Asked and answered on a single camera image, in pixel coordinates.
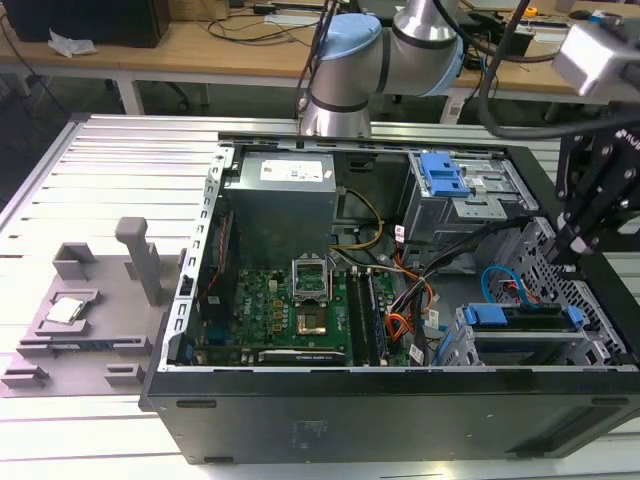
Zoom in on grey parts rack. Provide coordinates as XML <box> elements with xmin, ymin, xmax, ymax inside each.
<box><xmin>0</xmin><ymin>216</ymin><xmax>189</xmax><ymax>399</ymax></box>

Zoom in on hard disk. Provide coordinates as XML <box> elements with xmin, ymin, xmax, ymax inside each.
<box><xmin>462</xmin><ymin>301</ymin><xmax>585</xmax><ymax>335</ymax></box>

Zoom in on wooden desk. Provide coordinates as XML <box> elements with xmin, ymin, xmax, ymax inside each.
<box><xmin>0</xmin><ymin>0</ymin><xmax>640</xmax><ymax>119</ymax></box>

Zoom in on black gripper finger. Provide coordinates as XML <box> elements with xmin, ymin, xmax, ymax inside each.
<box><xmin>547</xmin><ymin>133</ymin><xmax>621</xmax><ymax>265</ymax></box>
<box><xmin>563</xmin><ymin>164</ymin><xmax>640</xmax><ymax>264</ymax></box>

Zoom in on silver disk bay cage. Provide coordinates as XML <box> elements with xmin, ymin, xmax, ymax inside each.
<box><xmin>433</xmin><ymin>215</ymin><xmax>632</xmax><ymax>370</ymax></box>

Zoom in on RAM stick in slot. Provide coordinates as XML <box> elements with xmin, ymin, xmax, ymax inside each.
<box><xmin>367</xmin><ymin>272</ymin><xmax>390</xmax><ymax>362</ymax></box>

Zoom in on hanging blue cable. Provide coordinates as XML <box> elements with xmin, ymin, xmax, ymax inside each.
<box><xmin>477</xmin><ymin>49</ymin><xmax>501</xmax><ymax>101</ymax></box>

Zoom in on blue plastic cage latch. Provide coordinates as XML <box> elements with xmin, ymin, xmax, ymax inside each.
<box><xmin>419</xmin><ymin>151</ymin><xmax>474</xmax><ymax>198</ymax></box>

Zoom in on CPU socket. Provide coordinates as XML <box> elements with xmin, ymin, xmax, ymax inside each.
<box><xmin>294</xmin><ymin>308</ymin><xmax>330</xmax><ymax>338</ymax></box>

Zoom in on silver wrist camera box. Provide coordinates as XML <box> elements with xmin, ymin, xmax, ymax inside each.
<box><xmin>552</xmin><ymin>21</ymin><xmax>640</xmax><ymax>99</ymax></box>

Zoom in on black sleeved cable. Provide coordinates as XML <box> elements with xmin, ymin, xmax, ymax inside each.
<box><xmin>413</xmin><ymin>214</ymin><xmax>533</xmax><ymax>281</ymax></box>

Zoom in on RAM stick on rack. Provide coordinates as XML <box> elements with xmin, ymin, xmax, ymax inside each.
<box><xmin>48</xmin><ymin>340</ymin><xmax>124</xmax><ymax>352</ymax></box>

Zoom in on thick grey gripper cable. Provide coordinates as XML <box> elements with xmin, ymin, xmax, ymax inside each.
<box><xmin>472</xmin><ymin>0</ymin><xmax>640</xmax><ymax>142</ymax></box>

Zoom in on silver optical drive cage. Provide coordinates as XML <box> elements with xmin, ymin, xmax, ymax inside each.
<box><xmin>402</xmin><ymin>149</ymin><xmax>540</xmax><ymax>262</ymax></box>

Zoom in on black open PC case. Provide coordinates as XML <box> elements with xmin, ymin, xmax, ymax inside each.
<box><xmin>138</xmin><ymin>130</ymin><xmax>640</xmax><ymax>466</ymax></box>

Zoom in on green motherboard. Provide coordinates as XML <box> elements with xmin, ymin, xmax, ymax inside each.
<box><xmin>197</xmin><ymin>267</ymin><xmax>401</xmax><ymax>367</ymax></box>

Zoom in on yellow black power wire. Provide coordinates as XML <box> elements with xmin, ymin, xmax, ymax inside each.
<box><xmin>332</xmin><ymin>187</ymin><xmax>386</xmax><ymax>251</ymax></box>

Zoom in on black graphics card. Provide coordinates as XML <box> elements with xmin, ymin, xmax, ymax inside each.
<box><xmin>257</xmin><ymin>348</ymin><xmax>347</xmax><ymax>367</ymax></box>

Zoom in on black red disk power wire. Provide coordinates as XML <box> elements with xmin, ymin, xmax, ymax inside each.
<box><xmin>502</xmin><ymin>279</ymin><xmax>562</xmax><ymax>315</ymax></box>

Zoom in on black arm base cable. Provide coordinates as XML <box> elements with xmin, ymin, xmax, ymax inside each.
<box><xmin>296</xmin><ymin>0</ymin><xmax>337</xmax><ymax>117</ymax></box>

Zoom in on orange red wire bundle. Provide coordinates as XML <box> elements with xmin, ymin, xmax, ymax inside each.
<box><xmin>386</xmin><ymin>269</ymin><xmax>437</xmax><ymax>347</ymax></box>

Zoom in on blue disk data wire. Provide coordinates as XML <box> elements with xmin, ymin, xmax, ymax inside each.
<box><xmin>481</xmin><ymin>263</ymin><xmax>532</xmax><ymax>307</ymax></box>

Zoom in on black box on desk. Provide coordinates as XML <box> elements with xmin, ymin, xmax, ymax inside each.
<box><xmin>2</xmin><ymin>0</ymin><xmax>172</xmax><ymax>49</ymax></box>

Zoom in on small black device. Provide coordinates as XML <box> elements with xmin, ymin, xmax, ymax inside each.
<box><xmin>502</xmin><ymin>25</ymin><xmax>534</xmax><ymax>59</ymax></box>

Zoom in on metal socket cover frame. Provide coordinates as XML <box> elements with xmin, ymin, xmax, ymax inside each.
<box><xmin>290</xmin><ymin>254</ymin><xmax>335</xmax><ymax>304</ymax></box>

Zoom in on grey power supply unit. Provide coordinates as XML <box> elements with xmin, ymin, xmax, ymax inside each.
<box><xmin>223</xmin><ymin>152</ymin><xmax>342</xmax><ymax>262</ymax></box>

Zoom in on black desk cables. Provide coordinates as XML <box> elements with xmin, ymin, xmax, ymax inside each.
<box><xmin>206</xmin><ymin>13</ymin><xmax>322</xmax><ymax>49</ymax></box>

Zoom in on silver CPU chip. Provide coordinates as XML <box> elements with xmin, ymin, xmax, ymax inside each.
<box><xmin>44</xmin><ymin>296</ymin><xmax>85</xmax><ymax>324</ymax></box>

